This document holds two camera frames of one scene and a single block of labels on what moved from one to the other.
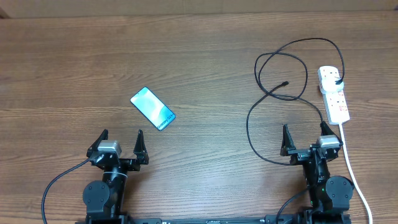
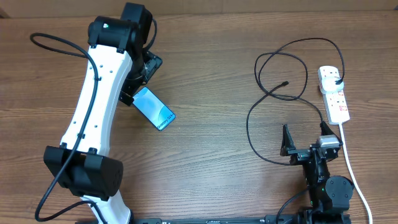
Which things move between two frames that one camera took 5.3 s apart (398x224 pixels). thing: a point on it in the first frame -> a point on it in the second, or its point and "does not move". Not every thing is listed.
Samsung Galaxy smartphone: [152, 108] does not move
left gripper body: [127, 165] -> [143, 73]
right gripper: [298, 154] does not move
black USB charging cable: [269, 93] does not move
